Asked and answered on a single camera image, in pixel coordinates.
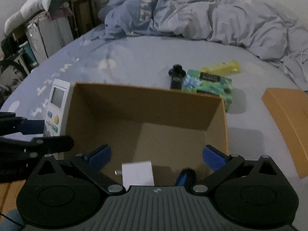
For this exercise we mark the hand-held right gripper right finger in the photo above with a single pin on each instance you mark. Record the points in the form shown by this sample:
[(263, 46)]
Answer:
[(213, 159)]

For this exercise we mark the white and green plush toy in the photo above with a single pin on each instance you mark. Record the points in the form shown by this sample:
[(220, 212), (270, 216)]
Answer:
[(31, 2)]

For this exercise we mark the small black gadget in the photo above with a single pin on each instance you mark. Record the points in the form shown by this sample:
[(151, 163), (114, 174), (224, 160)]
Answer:
[(176, 75)]

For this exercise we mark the grey zipped storage bag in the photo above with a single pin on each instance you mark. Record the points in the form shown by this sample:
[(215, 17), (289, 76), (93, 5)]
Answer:
[(48, 37)]

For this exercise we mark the dark cylindrical object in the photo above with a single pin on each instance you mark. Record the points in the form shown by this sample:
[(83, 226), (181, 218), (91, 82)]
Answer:
[(186, 178)]

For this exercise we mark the black metal clothes rack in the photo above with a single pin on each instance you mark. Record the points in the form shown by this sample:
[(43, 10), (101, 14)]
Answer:
[(90, 7)]

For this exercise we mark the light blue crumpled duvet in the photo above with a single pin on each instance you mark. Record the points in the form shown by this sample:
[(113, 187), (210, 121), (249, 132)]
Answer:
[(204, 12)]

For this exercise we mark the white charger plug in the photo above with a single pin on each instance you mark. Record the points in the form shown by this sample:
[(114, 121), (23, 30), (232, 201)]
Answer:
[(138, 175)]

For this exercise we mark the white remote control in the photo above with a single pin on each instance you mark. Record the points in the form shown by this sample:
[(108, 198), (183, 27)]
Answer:
[(57, 101)]

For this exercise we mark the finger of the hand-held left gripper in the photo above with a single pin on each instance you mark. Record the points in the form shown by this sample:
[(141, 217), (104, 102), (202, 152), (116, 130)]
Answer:
[(33, 127), (55, 144)]

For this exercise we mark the teal plastic bin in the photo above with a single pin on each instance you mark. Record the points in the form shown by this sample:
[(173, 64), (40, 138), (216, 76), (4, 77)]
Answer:
[(28, 54)]

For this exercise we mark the orange cardboard box lid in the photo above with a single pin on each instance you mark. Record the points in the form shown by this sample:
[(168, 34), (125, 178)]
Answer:
[(288, 115)]

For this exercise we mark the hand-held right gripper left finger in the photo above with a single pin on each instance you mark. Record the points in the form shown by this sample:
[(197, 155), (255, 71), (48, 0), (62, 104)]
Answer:
[(101, 156)]

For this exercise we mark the black round frame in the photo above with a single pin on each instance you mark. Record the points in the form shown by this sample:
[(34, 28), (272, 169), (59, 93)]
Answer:
[(14, 63)]

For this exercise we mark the pink patterned cloth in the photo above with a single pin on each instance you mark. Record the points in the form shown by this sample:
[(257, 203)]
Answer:
[(61, 10)]

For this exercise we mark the brown cardboard carton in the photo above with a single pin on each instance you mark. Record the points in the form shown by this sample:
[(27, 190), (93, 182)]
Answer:
[(81, 12)]

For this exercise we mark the yellow transparent packet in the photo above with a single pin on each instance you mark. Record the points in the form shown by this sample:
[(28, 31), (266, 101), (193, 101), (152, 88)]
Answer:
[(223, 67)]

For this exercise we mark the green printed packet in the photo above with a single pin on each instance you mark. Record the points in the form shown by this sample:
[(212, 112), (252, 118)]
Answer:
[(207, 84)]

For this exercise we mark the light blue printed bed sheet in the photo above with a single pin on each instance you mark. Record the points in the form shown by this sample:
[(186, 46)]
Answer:
[(132, 57)]

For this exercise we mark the brown cardboard box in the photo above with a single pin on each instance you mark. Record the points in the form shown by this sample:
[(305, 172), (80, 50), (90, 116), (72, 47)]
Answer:
[(144, 105)]

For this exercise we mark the person's leg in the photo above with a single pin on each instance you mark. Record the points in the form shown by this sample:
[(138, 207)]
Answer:
[(9, 221)]

